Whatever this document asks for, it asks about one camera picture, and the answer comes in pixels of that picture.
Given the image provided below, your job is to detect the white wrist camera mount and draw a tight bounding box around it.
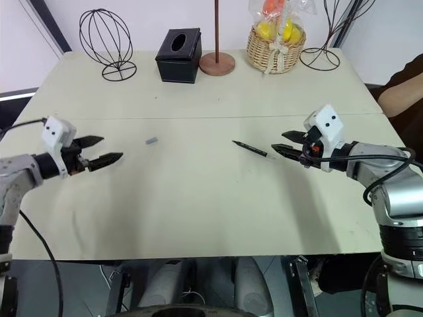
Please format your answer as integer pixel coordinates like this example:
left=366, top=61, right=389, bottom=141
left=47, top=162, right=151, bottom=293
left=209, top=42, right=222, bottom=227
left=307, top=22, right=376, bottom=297
left=42, top=116, right=77, bottom=178
left=303, top=104, right=346, bottom=173

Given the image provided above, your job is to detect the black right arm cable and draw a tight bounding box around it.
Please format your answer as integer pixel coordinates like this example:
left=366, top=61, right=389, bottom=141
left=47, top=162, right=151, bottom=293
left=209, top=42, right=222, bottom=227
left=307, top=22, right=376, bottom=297
left=299, top=138, right=416, bottom=207

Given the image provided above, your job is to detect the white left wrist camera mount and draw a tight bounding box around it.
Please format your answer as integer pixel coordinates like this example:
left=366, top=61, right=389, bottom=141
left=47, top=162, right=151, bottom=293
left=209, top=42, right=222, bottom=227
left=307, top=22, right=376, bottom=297
left=42, top=116, right=77, bottom=178

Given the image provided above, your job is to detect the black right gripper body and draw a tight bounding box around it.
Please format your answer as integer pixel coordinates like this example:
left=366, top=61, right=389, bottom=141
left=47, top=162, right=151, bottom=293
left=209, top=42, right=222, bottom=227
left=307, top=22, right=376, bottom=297
left=299, top=127, right=323, bottom=169

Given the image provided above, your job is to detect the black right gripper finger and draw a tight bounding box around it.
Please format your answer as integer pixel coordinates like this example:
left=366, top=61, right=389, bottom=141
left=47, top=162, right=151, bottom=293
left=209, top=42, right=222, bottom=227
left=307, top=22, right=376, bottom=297
left=270, top=143, right=304, bottom=162
left=281, top=130, right=310, bottom=145

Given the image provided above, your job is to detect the wooden round-base pole stand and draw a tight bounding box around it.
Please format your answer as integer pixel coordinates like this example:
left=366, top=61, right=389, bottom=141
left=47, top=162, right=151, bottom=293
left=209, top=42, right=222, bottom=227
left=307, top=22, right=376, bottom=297
left=199, top=0, right=237, bottom=76

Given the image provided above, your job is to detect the wicker basket with fruit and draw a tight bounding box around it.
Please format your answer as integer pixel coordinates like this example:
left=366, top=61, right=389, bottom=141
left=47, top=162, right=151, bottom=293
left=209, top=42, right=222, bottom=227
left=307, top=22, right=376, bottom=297
left=246, top=0, right=317, bottom=75

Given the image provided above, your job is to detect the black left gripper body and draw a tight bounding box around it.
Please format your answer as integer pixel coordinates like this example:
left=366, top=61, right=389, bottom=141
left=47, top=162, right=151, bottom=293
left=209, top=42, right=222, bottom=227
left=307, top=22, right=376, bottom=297
left=60, top=138, right=91, bottom=176

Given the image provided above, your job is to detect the black pen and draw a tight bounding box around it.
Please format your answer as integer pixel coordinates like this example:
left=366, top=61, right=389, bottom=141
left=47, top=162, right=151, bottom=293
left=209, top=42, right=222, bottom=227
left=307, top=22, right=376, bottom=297
left=231, top=140, right=277, bottom=162

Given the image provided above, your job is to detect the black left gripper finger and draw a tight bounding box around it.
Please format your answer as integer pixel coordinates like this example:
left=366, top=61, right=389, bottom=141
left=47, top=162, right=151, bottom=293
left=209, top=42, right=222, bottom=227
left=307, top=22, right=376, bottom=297
left=87, top=152, right=124, bottom=172
left=81, top=135, right=105, bottom=149

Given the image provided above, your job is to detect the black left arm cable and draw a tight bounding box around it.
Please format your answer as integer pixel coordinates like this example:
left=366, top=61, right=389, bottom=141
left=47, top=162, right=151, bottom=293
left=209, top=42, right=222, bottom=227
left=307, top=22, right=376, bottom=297
left=0, top=119, right=64, bottom=317

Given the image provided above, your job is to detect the grey rounded robot leg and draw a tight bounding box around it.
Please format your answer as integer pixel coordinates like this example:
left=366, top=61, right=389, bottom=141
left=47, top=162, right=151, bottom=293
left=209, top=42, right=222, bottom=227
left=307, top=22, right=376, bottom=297
left=137, top=258, right=186, bottom=310
left=233, top=256, right=275, bottom=317

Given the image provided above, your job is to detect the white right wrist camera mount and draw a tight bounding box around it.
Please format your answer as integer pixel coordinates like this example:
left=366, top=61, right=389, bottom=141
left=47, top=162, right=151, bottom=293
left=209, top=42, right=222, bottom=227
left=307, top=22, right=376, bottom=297
left=303, top=104, right=346, bottom=173

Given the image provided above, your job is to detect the black wire branching stand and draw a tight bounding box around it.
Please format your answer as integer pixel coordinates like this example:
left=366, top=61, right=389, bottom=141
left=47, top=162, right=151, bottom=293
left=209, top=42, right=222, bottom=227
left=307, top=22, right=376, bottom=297
left=299, top=0, right=376, bottom=71

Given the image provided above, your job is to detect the black leather tissue box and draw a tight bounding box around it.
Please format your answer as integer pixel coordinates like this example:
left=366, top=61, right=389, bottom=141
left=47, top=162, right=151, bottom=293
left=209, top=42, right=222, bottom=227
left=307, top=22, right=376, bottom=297
left=155, top=28, right=203, bottom=83

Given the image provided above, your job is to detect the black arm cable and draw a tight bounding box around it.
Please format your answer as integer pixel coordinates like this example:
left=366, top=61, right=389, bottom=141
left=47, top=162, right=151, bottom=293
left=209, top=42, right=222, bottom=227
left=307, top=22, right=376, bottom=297
left=0, top=119, right=64, bottom=317
left=299, top=138, right=416, bottom=207

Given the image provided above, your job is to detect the black metal table leg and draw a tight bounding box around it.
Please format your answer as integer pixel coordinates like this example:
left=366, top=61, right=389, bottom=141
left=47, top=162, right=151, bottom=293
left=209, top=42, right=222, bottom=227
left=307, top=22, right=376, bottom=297
left=287, top=256, right=320, bottom=317
left=106, top=260, right=133, bottom=314

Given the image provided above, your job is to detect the black wire egg-shaped stand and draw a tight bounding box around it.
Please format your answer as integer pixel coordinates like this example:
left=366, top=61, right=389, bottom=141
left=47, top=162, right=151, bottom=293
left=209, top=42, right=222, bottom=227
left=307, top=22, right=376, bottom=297
left=79, top=9, right=137, bottom=82

